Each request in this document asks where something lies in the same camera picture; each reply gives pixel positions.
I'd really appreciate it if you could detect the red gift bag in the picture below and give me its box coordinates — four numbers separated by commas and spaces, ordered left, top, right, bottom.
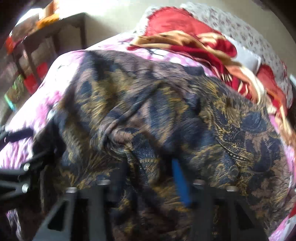
23, 62, 49, 95

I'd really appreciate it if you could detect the green colourful gift bag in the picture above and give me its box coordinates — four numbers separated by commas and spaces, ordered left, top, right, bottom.
4, 75, 26, 111

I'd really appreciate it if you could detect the red heart-shaped cushion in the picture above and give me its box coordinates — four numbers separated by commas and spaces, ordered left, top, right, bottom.
144, 6, 221, 36

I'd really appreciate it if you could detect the orange plastic basket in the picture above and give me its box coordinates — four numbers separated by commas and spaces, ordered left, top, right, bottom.
36, 14, 60, 29

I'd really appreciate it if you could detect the red and gold blanket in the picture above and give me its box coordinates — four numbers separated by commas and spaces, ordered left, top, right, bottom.
127, 29, 296, 149

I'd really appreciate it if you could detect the floral white pillow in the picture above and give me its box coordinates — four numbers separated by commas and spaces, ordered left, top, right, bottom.
180, 2, 293, 108

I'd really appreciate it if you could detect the pink penguin fleece blanket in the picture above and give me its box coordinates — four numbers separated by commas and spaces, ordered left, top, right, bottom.
1, 31, 295, 240

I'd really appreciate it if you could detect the dark wooden console table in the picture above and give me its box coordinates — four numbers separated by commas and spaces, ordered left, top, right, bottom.
11, 13, 87, 84

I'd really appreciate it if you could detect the dark batik patterned garment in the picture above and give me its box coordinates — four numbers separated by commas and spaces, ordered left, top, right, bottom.
33, 50, 295, 240

